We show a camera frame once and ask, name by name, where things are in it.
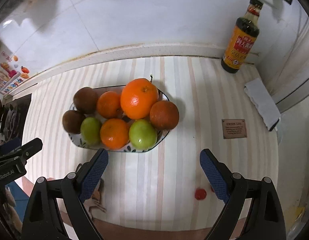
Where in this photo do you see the brown-green apple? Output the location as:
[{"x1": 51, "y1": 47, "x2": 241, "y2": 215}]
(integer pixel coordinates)
[{"x1": 62, "y1": 110, "x2": 86, "y2": 134}]

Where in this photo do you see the green apple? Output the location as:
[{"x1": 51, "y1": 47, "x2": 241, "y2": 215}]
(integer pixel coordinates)
[
  {"x1": 129, "y1": 119, "x2": 157, "y2": 150},
  {"x1": 80, "y1": 117, "x2": 102, "y2": 145}
]

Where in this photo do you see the small orange tangerine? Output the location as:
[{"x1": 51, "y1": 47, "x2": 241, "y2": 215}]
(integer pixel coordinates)
[{"x1": 100, "y1": 118, "x2": 129, "y2": 150}]

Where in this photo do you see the dark red-orange tangerine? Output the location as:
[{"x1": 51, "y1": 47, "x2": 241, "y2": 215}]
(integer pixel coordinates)
[{"x1": 150, "y1": 100, "x2": 179, "y2": 130}]

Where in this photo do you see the black gas stove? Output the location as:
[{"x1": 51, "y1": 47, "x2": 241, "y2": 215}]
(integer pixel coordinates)
[{"x1": 0, "y1": 94, "x2": 31, "y2": 145}]

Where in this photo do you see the small red bottle cap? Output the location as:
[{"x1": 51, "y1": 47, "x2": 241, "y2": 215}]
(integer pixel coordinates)
[{"x1": 195, "y1": 188, "x2": 207, "y2": 200}]

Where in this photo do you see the brown apple on plate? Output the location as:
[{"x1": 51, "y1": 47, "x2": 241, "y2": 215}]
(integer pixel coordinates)
[{"x1": 73, "y1": 87, "x2": 99, "y2": 114}]

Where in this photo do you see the small brown card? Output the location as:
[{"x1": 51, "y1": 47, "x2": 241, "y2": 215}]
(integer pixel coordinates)
[{"x1": 222, "y1": 119, "x2": 247, "y2": 139}]

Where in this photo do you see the floral ceramic oval plate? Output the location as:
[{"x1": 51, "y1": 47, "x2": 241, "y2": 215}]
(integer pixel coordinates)
[{"x1": 66, "y1": 84, "x2": 171, "y2": 153}]

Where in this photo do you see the large orange on plate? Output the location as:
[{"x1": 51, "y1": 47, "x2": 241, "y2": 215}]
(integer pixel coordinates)
[{"x1": 120, "y1": 78, "x2": 159, "y2": 120}]

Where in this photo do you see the soy sauce bottle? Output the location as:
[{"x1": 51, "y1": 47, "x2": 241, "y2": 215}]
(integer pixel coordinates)
[{"x1": 221, "y1": 0, "x2": 263, "y2": 74}]

